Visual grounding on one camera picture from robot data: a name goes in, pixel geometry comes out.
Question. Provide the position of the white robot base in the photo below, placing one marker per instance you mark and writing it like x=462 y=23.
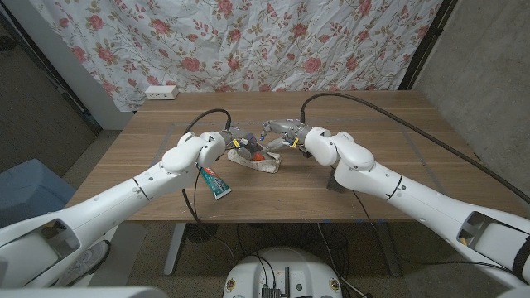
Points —
x=285 y=265

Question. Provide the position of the blue plastic bin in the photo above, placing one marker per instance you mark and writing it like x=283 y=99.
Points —
x=29 y=186

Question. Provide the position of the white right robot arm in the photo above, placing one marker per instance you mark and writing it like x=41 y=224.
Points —
x=414 y=198

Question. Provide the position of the white table leg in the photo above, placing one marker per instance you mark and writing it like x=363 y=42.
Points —
x=389 y=252
x=174 y=252

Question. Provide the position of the cream patterned pen bag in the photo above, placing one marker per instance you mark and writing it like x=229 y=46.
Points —
x=265 y=165

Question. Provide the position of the floral rose backdrop cloth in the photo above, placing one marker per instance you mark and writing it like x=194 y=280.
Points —
x=248 y=45

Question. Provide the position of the green red toothpaste tube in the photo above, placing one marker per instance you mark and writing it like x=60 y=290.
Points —
x=215 y=184

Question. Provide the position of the white robot torso edge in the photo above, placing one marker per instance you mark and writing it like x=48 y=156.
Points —
x=83 y=292

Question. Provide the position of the white power strip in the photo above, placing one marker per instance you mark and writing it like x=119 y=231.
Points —
x=161 y=92

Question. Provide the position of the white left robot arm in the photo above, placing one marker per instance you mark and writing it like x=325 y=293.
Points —
x=112 y=203

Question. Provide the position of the white board blue print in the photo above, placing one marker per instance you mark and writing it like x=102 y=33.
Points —
x=128 y=248

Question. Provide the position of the gray block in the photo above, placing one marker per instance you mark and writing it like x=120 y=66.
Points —
x=332 y=185

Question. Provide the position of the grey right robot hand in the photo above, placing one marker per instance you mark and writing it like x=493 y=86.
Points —
x=290 y=126

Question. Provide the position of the black round fan base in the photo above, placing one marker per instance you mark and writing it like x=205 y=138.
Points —
x=201 y=233

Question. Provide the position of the grey sneaker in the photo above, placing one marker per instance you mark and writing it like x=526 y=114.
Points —
x=89 y=258

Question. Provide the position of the black backdrop stand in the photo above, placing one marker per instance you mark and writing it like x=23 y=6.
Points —
x=426 y=45

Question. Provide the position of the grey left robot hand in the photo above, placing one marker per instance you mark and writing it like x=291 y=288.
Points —
x=244 y=136

